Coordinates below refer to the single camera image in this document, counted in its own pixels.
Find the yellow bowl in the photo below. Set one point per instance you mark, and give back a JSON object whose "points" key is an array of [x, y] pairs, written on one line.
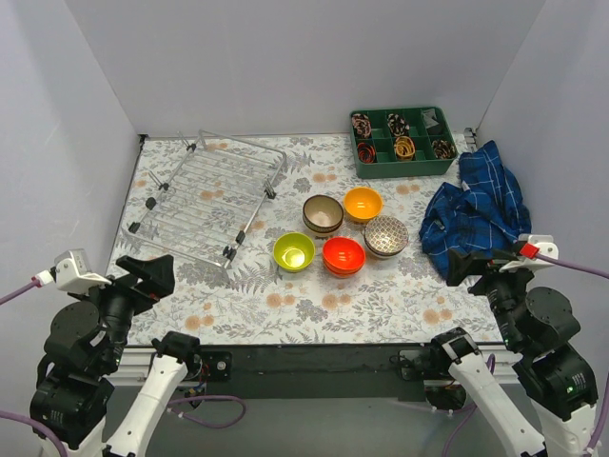
{"points": [[363, 204]]}

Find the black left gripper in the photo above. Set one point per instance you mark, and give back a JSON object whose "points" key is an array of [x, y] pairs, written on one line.
{"points": [[131, 289]]}

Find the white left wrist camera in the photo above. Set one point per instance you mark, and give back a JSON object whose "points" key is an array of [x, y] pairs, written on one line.
{"points": [[71, 273]]}

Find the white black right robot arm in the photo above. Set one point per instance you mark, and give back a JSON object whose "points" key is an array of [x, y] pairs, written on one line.
{"points": [[537, 324]]}

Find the floral table mat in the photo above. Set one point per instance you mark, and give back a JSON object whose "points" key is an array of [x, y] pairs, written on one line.
{"points": [[399, 300]]}

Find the green compartment tray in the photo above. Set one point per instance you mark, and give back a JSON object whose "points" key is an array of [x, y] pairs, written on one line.
{"points": [[401, 142]]}

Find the metal wire dish rack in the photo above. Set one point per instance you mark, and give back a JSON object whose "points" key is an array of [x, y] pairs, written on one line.
{"points": [[203, 210]]}

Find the lime green bowl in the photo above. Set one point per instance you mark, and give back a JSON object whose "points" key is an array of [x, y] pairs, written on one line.
{"points": [[294, 251]]}

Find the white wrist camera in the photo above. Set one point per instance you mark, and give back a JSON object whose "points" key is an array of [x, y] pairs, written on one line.
{"points": [[532, 252], [71, 273]]}

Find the orange bowl front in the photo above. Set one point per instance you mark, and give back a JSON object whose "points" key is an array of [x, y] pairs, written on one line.
{"points": [[343, 255]]}

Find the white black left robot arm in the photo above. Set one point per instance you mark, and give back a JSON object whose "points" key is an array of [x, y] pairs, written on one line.
{"points": [[86, 342]]}

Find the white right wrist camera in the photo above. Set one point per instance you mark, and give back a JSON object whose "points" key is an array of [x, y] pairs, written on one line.
{"points": [[532, 252]]}

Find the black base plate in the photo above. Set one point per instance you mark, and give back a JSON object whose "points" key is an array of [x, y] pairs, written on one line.
{"points": [[406, 372]]}

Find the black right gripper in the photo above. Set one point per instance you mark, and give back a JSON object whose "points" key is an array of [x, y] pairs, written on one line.
{"points": [[484, 275]]}

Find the brown white patterned bowl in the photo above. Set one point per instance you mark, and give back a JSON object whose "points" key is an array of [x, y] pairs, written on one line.
{"points": [[386, 236]]}

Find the black patterned bowl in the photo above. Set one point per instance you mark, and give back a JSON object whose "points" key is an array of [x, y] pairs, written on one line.
{"points": [[322, 215]]}

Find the blue plaid cloth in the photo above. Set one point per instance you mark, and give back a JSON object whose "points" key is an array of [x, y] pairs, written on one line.
{"points": [[484, 212]]}

